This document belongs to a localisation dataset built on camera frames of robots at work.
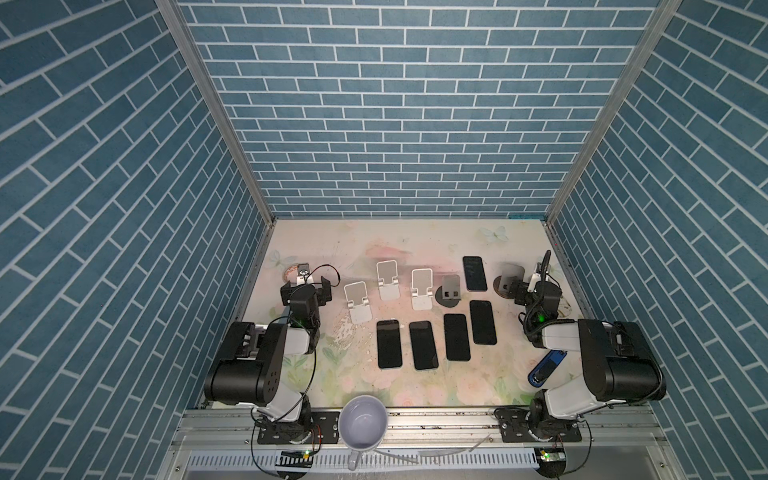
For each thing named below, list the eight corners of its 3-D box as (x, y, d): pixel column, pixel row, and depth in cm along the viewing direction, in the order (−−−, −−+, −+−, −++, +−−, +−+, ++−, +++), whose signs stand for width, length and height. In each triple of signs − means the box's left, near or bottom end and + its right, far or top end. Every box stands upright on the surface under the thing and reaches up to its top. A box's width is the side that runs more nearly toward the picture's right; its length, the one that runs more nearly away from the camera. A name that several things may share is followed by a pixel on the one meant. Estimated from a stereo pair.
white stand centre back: (411, 310, 97) (413, 292, 88) (411, 287, 103) (412, 268, 94) (430, 310, 97) (434, 292, 88) (429, 287, 103) (432, 268, 94)
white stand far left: (381, 302, 98) (379, 285, 90) (378, 279, 104) (376, 261, 96) (400, 299, 99) (400, 282, 91) (396, 277, 105) (396, 259, 97)
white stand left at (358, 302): (352, 325, 94) (347, 307, 85) (348, 303, 98) (343, 285, 90) (372, 320, 95) (369, 302, 86) (366, 299, 100) (364, 280, 91)
